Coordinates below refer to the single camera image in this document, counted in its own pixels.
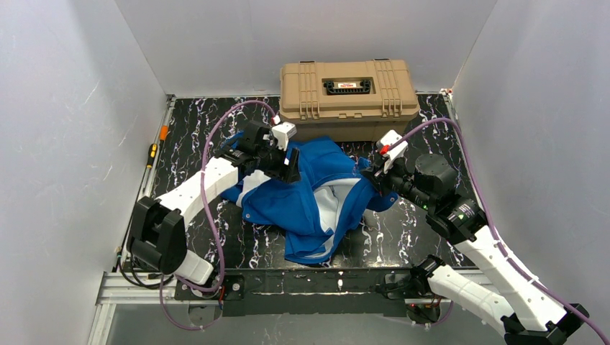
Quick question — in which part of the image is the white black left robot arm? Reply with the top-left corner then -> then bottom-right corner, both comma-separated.
127,121 -> 301,285

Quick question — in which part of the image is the tan plastic toolbox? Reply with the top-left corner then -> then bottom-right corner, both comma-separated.
279,59 -> 420,142

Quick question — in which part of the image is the orange handled screwdriver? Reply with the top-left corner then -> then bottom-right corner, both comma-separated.
158,125 -> 168,142

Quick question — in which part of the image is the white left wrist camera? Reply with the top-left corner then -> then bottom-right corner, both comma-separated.
271,121 -> 296,151

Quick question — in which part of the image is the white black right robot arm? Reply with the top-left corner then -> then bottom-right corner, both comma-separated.
360,154 -> 588,344

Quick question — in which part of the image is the yellow black handled screwdriver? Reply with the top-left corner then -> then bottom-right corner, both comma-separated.
146,143 -> 158,169

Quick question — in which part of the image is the blue zip jacket white lining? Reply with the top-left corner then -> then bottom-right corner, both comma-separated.
222,137 -> 398,265

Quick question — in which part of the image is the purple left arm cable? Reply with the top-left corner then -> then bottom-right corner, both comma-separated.
159,100 -> 280,332

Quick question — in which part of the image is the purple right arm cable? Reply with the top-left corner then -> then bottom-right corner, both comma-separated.
381,117 -> 610,345

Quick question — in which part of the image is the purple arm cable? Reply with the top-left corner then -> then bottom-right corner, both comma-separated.
381,117 -> 610,345
159,100 -> 280,332

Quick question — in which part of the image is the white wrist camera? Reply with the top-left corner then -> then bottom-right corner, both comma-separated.
271,121 -> 296,151
377,129 -> 408,173

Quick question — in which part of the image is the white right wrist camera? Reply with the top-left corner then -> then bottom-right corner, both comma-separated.
377,129 -> 408,173

